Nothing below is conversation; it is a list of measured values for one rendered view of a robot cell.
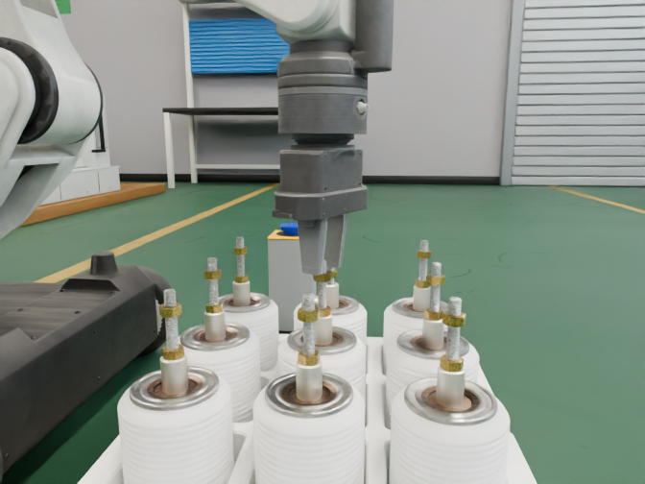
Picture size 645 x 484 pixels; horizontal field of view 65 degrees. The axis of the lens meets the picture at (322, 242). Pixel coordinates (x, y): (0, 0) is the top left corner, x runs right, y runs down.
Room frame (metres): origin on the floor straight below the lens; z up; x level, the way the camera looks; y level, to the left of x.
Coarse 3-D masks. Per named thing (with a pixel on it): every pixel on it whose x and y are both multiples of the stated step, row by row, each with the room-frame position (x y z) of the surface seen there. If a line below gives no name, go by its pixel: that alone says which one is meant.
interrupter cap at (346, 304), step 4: (316, 296) 0.66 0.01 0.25; (340, 296) 0.66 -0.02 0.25; (344, 296) 0.66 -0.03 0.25; (316, 300) 0.65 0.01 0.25; (340, 300) 0.65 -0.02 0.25; (344, 300) 0.65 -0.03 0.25; (348, 300) 0.65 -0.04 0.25; (352, 300) 0.65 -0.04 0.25; (316, 304) 0.63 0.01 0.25; (340, 304) 0.64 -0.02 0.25; (344, 304) 0.63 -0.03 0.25; (348, 304) 0.63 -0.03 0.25; (352, 304) 0.63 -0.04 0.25; (356, 304) 0.63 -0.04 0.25; (332, 308) 0.62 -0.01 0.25; (336, 308) 0.62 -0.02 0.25; (340, 308) 0.62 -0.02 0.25; (344, 308) 0.61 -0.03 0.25; (348, 308) 0.61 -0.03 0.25; (352, 308) 0.61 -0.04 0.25; (356, 308) 0.62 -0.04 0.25; (332, 312) 0.60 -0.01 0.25; (336, 312) 0.60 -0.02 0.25; (340, 312) 0.60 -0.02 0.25; (344, 312) 0.60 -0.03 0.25; (348, 312) 0.60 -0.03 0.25
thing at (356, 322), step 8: (360, 304) 0.64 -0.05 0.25; (296, 312) 0.62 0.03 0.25; (352, 312) 0.61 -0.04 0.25; (360, 312) 0.61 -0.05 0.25; (296, 320) 0.62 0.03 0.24; (336, 320) 0.59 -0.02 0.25; (344, 320) 0.59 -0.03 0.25; (352, 320) 0.60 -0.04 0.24; (360, 320) 0.60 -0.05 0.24; (296, 328) 0.62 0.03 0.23; (352, 328) 0.59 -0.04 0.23; (360, 328) 0.60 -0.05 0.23; (360, 336) 0.60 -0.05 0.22
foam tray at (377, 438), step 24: (264, 384) 0.57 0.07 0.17; (384, 384) 0.56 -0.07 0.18; (480, 384) 0.55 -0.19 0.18; (384, 408) 0.56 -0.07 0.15; (240, 432) 0.46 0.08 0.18; (384, 432) 0.45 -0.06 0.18; (120, 456) 0.42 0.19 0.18; (240, 456) 0.42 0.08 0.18; (384, 456) 0.42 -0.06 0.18; (96, 480) 0.38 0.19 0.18; (120, 480) 0.40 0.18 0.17; (240, 480) 0.38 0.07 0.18; (384, 480) 0.38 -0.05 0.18; (528, 480) 0.38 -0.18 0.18
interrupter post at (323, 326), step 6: (324, 318) 0.51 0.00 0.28; (330, 318) 0.51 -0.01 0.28; (318, 324) 0.51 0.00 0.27; (324, 324) 0.51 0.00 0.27; (330, 324) 0.51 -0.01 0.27; (318, 330) 0.51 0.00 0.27; (324, 330) 0.50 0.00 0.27; (330, 330) 0.51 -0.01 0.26; (318, 336) 0.51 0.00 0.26; (324, 336) 0.51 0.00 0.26; (330, 336) 0.51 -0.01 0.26; (318, 342) 0.51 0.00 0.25; (324, 342) 0.51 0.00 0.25; (330, 342) 0.51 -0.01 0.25
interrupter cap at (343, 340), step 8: (336, 328) 0.54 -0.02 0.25; (344, 328) 0.54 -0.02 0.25; (288, 336) 0.52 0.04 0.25; (296, 336) 0.52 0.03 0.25; (336, 336) 0.53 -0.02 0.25; (344, 336) 0.52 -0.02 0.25; (352, 336) 0.52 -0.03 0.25; (288, 344) 0.50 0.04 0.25; (296, 344) 0.50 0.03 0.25; (328, 344) 0.51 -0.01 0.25; (336, 344) 0.50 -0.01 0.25; (344, 344) 0.50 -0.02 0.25; (352, 344) 0.50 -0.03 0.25; (328, 352) 0.48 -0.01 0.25; (336, 352) 0.48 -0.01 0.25
